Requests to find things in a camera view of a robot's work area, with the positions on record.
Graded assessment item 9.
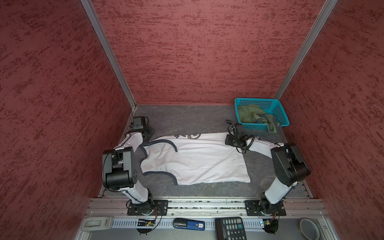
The right small circuit board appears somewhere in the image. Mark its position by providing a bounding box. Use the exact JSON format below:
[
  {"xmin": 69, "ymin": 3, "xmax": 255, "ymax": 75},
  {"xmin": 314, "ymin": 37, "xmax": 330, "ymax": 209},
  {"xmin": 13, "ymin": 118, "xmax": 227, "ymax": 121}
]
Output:
[{"xmin": 263, "ymin": 219, "xmax": 279, "ymax": 235}]

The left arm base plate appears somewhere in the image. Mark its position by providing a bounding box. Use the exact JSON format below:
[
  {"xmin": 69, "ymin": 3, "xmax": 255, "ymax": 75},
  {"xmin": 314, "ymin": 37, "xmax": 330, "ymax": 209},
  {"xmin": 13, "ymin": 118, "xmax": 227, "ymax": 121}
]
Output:
[{"xmin": 127, "ymin": 200, "xmax": 169, "ymax": 217}]

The teal plastic basket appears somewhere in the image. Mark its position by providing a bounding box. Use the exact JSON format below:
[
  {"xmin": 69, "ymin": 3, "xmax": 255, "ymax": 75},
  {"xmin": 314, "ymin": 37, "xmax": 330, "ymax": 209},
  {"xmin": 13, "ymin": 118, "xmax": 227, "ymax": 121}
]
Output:
[{"xmin": 235, "ymin": 98, "xmax": 290, "ymax": 130}]

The white perforated cable strip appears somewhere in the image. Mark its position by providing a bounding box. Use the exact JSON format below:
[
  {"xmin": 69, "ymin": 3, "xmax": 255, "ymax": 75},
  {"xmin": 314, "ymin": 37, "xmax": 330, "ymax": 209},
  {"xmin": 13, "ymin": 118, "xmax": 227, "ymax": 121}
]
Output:
[{"xmin": 112, "ymin": 218, "xmax": 264, "ymax": 231}]

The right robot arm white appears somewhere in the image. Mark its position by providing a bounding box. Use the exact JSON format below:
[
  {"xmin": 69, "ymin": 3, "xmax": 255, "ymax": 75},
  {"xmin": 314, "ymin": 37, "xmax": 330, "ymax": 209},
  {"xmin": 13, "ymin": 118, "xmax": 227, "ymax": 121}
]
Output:
[{"xmin": 225, "ymin": 134, "xmax": 311, "ymax": 216}]

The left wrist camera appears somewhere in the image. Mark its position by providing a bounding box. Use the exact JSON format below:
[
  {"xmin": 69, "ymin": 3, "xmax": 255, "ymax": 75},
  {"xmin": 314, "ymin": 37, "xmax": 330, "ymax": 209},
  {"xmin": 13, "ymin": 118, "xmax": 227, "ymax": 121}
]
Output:
[{"xmin": 131, "ymin": 116, "xmax": 149, "ymax": 131}]

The small circuit board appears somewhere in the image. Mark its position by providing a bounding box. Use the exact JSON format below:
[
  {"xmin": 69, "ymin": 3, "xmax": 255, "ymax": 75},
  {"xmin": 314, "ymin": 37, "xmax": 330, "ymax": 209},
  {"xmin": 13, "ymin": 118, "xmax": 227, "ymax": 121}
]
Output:
[
  {"xmin": 263, "ymin": 219, "xmax": 279, "ymax": 235},
  {"xmin": 137, "ymin": 219, "xmax": 157, "ymax": 228}
]

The white tank top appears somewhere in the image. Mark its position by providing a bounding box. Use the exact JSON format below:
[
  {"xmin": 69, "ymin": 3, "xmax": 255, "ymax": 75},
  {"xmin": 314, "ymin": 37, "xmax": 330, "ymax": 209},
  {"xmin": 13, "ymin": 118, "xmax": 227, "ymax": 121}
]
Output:
[{"xmin": 141, "ymin": 133, "xmax": 251, "ymax": 186}]

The grey tape roll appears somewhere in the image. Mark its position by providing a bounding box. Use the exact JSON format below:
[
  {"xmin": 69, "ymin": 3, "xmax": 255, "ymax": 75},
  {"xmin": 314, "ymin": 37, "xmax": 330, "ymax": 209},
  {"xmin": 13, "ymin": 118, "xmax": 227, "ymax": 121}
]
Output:
[{"xmin": 298, "ymin": 218, "xmax": 321, "ymax": 240}]

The aluminium corner post left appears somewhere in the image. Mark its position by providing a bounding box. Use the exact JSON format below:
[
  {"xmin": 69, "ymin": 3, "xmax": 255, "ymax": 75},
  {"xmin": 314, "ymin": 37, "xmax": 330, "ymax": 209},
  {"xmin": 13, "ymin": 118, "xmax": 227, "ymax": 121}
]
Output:
[{"xmin": 81, "ymin": 0, "xmax": 137, "ymax": 111}]

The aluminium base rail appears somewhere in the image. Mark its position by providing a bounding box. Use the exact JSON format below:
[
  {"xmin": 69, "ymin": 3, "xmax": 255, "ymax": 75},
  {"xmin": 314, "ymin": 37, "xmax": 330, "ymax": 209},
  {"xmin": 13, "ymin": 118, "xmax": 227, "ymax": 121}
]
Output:
[{"xmin": 85, "ymin": 197, "xmax": 330, "ymax": 219}]

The aluminium corner post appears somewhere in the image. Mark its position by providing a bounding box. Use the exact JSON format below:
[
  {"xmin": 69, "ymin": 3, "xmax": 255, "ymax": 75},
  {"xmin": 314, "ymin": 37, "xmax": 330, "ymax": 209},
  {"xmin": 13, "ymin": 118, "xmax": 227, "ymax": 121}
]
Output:
[
  {"xmin": 81, "ymin": 0, "xmax": 137, "ymax": 111},
  {"xmin": 274, "ymin": 0, "xmax": 338, "ymax": 100}
]

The left small circuit board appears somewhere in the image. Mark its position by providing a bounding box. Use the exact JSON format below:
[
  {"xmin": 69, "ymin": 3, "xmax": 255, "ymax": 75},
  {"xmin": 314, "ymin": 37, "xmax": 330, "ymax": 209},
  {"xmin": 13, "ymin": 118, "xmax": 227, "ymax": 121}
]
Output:
[{"xmin": 137, "ymin": 219, "xmax": 157, "ymax": 228}]

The blue black stapler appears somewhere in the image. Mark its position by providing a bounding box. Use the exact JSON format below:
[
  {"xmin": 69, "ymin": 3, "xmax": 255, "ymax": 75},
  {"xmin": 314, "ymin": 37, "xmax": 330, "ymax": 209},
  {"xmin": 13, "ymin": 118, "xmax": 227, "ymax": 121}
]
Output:
[{"xmin": 173, "ymin": 218, "xmax": 206, "ymax": 231}]

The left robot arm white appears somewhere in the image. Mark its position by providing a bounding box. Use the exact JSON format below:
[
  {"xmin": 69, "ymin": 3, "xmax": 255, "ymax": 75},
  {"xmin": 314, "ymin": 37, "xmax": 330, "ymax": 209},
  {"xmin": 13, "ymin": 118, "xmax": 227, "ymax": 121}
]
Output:
[{"xmin": 102, "ymin": 126, "xmax": 155, "ymax": 216}]

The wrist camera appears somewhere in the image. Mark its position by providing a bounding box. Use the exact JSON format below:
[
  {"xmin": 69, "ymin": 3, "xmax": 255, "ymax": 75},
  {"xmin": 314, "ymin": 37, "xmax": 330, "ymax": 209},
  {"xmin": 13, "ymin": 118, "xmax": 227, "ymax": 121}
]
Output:
[
  {"xmin": 131, "ymin": 116, "xmax": 149, "ymax": 131},
  {"xmin": 233, "ymin": 123, "xmax": 248, "ymax": 138}
]

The black calculator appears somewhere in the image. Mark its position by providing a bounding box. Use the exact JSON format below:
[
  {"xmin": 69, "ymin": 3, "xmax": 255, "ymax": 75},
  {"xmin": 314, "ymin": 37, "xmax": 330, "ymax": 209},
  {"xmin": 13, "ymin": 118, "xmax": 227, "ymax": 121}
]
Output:
[{"xmin": 215, "ymin": 217, "xmax": 247, "ymax": 240}]

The white plastic box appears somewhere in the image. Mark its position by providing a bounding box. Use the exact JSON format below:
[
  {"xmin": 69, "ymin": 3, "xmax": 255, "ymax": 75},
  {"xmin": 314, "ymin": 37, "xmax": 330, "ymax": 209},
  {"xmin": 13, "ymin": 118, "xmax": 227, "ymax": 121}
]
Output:
[{"xmin": 81, "ymin": 217, "xmax": 114, "ymax": 232}]

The green grey tank top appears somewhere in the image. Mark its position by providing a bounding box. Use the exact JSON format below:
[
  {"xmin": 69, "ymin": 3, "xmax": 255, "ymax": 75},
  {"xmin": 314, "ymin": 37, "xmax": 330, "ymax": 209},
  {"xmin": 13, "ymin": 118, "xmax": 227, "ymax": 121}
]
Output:
[{"xmin": 237, "ymin": 105, "xmax": 281, "ymax": 134}]

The aluminium corner post right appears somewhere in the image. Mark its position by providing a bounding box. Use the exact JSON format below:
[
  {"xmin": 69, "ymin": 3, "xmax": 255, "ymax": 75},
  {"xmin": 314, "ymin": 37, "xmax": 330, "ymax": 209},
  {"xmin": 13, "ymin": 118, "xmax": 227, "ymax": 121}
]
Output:
[{"xmin": 274, "ymin": 0, "xmax": 338, "ymax": 100}]

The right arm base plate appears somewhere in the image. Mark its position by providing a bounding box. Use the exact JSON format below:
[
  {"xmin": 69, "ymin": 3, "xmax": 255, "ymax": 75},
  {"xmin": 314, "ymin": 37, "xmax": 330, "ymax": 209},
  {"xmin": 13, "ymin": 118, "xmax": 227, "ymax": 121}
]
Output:
[{"xmin": 245, "ymin": 200, "xmax": 287, "ymax": 217}]

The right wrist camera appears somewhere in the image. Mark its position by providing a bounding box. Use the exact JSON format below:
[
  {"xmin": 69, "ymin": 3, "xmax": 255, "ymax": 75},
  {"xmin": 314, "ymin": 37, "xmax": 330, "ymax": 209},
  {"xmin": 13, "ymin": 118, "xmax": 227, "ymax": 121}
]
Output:
[{"xmin": 233, "ymin": 123, "xmax": 248, "ymax": 138}]

